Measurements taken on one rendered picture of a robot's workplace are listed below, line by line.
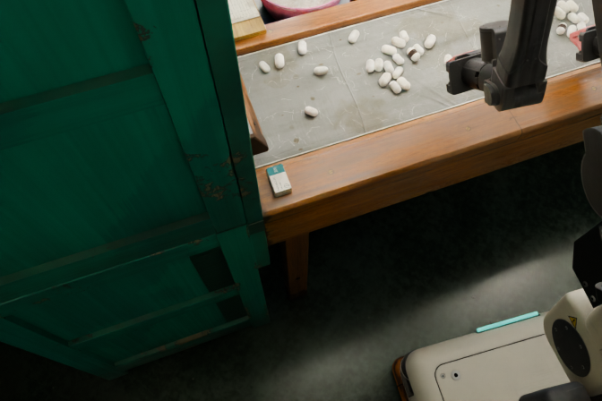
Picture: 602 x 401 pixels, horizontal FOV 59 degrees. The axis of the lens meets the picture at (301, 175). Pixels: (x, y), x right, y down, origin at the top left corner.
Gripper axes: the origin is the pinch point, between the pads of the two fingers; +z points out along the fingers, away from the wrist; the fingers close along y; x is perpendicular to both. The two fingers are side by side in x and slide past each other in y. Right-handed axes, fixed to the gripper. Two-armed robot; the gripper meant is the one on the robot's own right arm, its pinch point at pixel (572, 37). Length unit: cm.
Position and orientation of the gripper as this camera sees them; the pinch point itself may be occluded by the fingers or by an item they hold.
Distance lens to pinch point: 140.9
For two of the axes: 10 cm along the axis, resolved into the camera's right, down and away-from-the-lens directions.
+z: -2.6, -3.7, 8.9
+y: -9.4, 2.9, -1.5
